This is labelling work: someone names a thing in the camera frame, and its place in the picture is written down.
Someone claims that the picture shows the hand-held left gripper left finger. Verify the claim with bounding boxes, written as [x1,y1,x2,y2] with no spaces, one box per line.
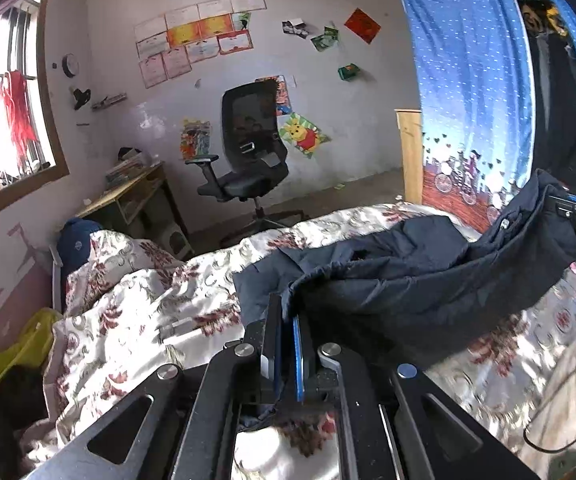
[23,292,286,480]

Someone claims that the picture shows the small wall shelf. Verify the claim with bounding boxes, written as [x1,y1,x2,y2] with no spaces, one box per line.
[91,92,128,111]

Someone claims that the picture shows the colourful cartoon poster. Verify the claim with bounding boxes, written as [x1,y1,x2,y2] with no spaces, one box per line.
[180,119,212,162]

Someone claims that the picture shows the black mesh office chair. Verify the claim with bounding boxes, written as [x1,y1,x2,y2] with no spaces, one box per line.
[185,82,311,248]

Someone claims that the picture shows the white plastic stool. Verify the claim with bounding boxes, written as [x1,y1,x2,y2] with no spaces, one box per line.
[160,222,194,261]

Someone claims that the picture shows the yellow cloth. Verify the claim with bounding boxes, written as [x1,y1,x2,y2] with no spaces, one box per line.
[0,307,64,393]

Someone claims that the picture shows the wooden desk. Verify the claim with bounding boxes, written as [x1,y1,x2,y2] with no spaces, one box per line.
[75,162,189,251]

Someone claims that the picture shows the group of wall certificates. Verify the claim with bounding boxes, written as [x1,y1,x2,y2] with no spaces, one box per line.
[134,0,267,89]

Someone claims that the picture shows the dark hanging clothes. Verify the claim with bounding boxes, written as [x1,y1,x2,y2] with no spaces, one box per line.
[513,0,576,186]

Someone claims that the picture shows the black cable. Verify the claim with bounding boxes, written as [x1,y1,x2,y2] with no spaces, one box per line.
[523,355,576,453]

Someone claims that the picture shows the cartoon character poster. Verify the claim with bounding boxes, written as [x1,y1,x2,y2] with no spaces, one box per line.
[255,75,293,116]

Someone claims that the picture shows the dark cloth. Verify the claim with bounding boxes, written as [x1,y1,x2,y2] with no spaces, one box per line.
[0,370,51,480]

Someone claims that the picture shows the red hanging cloth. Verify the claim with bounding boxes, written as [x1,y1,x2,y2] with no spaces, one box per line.
[0,71,39,161]

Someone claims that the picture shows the yellow bear poster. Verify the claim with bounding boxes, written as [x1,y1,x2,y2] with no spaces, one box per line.
[278,114,331,160]

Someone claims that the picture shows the wooden post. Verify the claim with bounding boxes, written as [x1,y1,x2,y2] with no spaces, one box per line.
[395,108,425,206]

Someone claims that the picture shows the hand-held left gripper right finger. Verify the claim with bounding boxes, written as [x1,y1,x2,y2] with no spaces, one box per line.
[292,312,539,480]

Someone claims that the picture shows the pile of books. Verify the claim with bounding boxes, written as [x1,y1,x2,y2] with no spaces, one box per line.
[105,147,149,186]

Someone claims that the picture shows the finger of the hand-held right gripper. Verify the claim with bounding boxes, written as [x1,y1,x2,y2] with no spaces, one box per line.
[549,191,576,221]

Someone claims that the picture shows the cluster of wall photos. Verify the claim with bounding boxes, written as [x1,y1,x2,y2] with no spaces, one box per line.
[282,18,311,38]

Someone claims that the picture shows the green wall cards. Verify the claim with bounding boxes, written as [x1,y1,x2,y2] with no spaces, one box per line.
[310,25,340,52]

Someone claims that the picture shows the floral satin bedspread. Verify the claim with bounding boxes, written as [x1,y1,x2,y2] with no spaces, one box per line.
[18,202,576,480]

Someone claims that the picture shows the blue cap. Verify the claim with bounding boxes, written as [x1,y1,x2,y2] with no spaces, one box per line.
[57,217,104,281]

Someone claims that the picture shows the navy padded jacket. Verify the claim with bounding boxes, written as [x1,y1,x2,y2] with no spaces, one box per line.
[233,170,576,366]

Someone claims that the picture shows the red paper square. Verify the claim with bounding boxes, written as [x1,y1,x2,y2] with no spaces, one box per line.
[344,7,382,44]

